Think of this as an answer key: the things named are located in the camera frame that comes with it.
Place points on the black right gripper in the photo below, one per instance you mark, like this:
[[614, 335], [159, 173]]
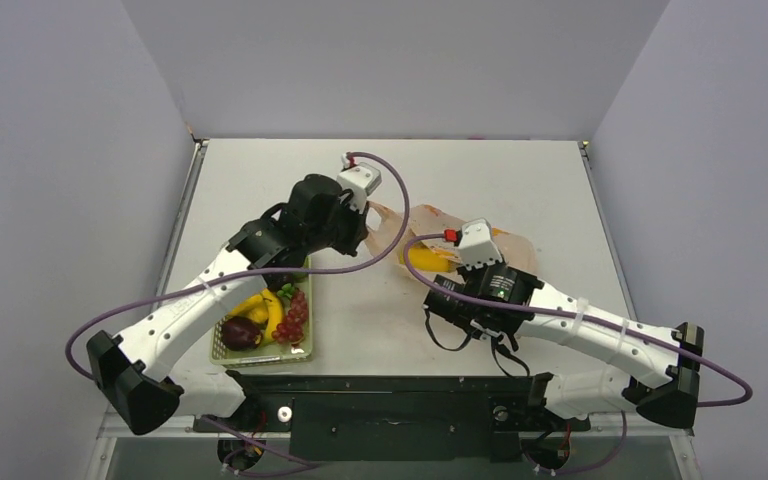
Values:
[[480, 273]]

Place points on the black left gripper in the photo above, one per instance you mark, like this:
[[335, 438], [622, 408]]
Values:
[[358, 222]]

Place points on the orange plastic bag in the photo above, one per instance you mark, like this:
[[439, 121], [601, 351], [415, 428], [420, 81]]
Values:
[[424, 219]]

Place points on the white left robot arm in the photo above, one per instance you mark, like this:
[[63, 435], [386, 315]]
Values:
[[134, 368]]

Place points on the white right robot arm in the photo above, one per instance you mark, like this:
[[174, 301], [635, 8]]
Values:
[[651, 370]]

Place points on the small green fake grapes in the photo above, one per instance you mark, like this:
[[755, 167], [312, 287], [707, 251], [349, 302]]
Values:
[[287, 291]]

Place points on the yellow fake bananas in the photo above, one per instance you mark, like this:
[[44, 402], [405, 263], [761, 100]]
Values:
[[264, 311]]

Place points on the red fake grapes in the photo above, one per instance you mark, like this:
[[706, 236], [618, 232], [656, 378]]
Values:
[[291, 329]]

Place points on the dark red fake fruit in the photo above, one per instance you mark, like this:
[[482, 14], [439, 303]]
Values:
[[240, 334]]

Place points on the green plastic basket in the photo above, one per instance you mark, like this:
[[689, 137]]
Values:
[[273, 352]]

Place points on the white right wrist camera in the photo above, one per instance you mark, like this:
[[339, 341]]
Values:
[[474, 245]]

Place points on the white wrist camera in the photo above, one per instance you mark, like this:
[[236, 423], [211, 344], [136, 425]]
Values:
[[361, 179], [474, 245]]

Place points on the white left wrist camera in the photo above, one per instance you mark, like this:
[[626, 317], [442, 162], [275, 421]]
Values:
[[361, 179]]

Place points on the aluminium table frame rail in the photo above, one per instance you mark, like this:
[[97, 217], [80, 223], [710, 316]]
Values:
[[181, 216]]

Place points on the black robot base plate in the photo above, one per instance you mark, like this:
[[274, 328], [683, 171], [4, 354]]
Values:
[[399, 418]]

